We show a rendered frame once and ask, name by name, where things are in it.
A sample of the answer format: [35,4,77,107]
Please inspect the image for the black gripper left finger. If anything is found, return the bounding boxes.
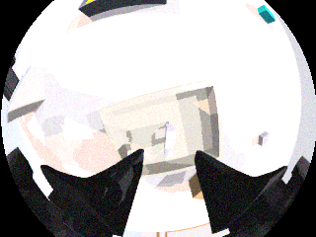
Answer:
[39,147,145,237]

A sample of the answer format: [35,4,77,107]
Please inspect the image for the cyan cube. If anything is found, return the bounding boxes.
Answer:
[257,5,276,24]

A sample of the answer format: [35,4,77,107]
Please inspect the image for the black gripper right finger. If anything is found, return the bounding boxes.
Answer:
[194,150,288,234]

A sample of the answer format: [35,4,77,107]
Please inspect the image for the orange cube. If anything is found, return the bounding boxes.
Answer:
[189,173,204,200]

